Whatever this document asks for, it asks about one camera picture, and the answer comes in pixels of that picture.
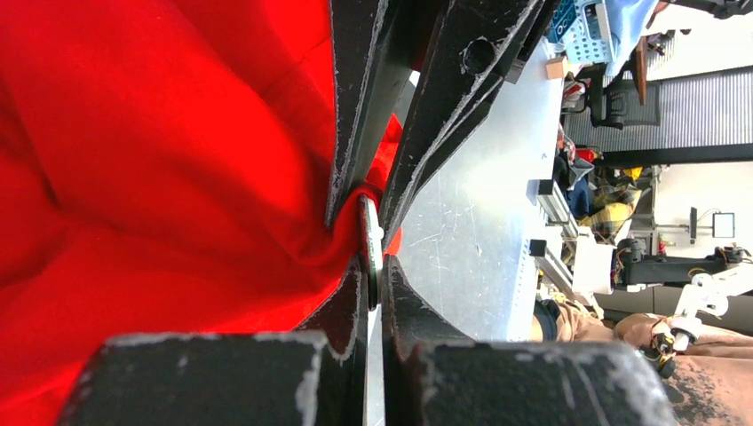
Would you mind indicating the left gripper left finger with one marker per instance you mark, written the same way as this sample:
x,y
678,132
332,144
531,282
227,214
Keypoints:
x,y
312,375

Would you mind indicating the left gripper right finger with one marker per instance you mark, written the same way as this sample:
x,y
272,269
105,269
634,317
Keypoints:
x,y
436,375

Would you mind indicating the round dark brooch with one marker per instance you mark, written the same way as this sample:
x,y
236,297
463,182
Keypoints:
x,y
372,234

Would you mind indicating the red t-shirt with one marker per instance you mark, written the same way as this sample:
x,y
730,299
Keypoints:
x,y
164,168

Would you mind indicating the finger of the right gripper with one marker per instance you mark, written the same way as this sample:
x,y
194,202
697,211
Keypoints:
x,y
375,46
473,47

